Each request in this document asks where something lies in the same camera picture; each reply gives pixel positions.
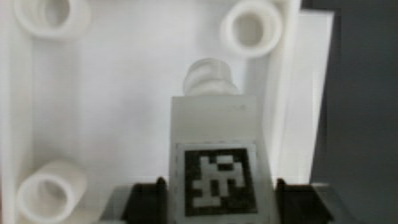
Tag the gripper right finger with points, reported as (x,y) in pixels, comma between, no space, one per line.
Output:
(303,209)

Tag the white table leg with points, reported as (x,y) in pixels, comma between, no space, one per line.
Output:
(221,189)

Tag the white square tabletop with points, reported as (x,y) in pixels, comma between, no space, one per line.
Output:
(95,60)

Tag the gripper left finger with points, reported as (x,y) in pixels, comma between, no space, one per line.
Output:
(147,205)

